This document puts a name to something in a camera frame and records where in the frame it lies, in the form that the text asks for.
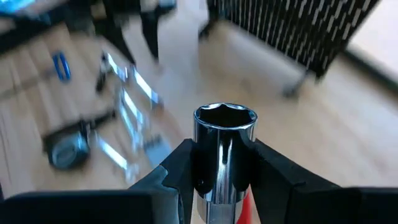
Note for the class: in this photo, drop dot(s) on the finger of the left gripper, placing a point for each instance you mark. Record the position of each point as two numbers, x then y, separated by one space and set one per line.
150 31
121 31

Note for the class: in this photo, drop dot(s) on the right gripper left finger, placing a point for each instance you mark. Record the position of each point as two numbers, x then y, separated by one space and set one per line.
93 208

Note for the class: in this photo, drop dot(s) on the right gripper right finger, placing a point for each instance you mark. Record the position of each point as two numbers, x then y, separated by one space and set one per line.
311 205

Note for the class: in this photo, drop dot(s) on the grey utility knife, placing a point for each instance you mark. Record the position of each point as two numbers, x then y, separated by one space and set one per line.
157 151

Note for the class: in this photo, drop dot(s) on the black peg board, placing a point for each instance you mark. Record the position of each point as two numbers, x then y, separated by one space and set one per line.
280 28

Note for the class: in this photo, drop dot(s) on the black grey tape measure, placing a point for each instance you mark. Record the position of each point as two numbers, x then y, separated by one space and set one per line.
66 152

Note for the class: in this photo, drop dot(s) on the black aluminium frame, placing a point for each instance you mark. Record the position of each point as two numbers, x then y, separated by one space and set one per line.
25 39

